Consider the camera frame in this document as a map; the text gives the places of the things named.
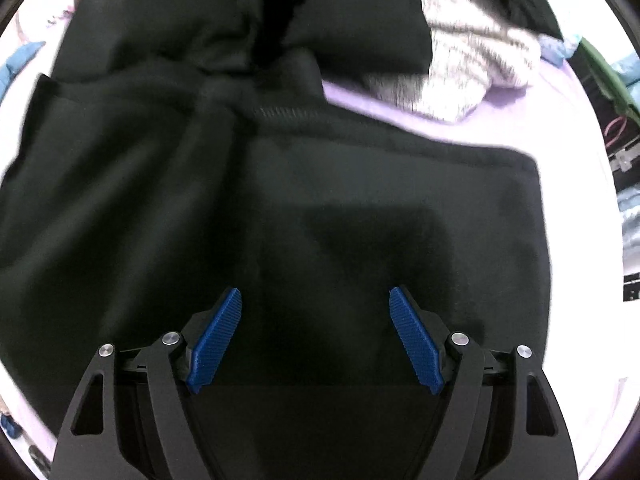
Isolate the purple bed sheet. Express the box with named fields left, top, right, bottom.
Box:
left=0, top=0, right=626, bottom=471

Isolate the grey knit garment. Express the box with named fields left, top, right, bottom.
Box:
left=362, top=0, right=543, bottom=123

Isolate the black storage box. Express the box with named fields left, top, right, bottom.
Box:
left=570, top=50, right=640, bottom=201

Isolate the blue pillow with orange print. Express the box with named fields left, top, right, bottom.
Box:
left=0, top=42, right=46, bottom=106

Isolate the black hoodie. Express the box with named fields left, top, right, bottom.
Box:
left=52, top=0, right=563, bottom=111

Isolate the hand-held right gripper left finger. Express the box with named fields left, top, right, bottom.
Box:
left=52, top=287, right=246, bottom=480

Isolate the light blue curtain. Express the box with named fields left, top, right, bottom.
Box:
left=612, top=55, right=640, bottom=86

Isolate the black zip jacket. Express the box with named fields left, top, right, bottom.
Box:
left=0, top=57, right=556, bottom=480

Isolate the green cloth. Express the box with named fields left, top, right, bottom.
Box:
left=575, top=37, right=640, bottom=121

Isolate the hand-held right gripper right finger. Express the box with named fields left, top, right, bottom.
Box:
left=389, top=286, right=578, bottom=480

